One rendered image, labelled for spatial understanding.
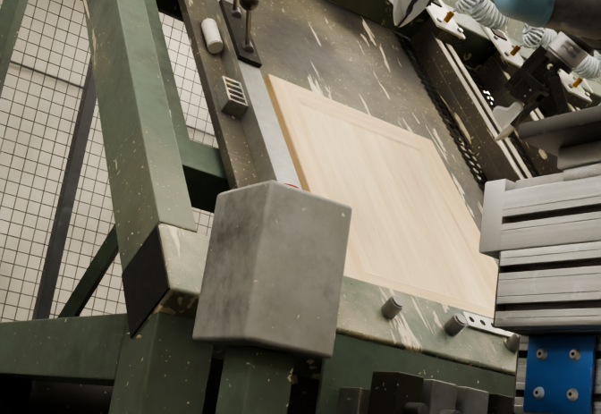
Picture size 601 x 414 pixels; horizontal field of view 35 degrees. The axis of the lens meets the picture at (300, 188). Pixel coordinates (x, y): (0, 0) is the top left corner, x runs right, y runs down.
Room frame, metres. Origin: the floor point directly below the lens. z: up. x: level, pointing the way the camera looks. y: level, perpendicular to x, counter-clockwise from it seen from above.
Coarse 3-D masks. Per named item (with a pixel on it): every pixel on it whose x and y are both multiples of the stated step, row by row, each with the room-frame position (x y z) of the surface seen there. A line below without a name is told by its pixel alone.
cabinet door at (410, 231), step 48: (288, 96) 1.71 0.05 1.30; (288, 144) 1.63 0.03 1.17; (336, 144) 1.71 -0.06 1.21; (384, 144) 1.83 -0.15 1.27; (432, 144) 1.95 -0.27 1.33; (336, 192) 1.60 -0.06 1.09; (384, 192) 1.70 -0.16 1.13; (432, 192) 1.81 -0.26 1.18; (384, 240) 1.60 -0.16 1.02; (432, 240) 1.69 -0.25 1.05; (432, 288) 1.59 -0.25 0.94; (480, 288) 1.69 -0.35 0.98
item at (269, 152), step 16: (208, 0) 1.78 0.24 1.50; (208, 16) 1.77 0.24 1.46; (224, 32) 1.70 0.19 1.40; (224, 48) 1.69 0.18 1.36; (224, 64) 1.68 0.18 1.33; (240, 64) 1.63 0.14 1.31; (240, 80) 1.62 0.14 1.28; (256, 80) 1.63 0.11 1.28; (256, 96) 1.60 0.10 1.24; (256, 112) 1.56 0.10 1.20; (272, 112) 1.59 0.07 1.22; (256, 128) 1.55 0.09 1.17; (272, 128) 1.56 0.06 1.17; (256, 144) 1.54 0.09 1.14; (272, 144) 1.53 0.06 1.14; (256, 160) 1.53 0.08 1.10; (272, 160) 1.50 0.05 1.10; (288, 160) 1.52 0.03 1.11; (272, 176) 1.48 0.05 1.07; (288, 176) 1.49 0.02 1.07
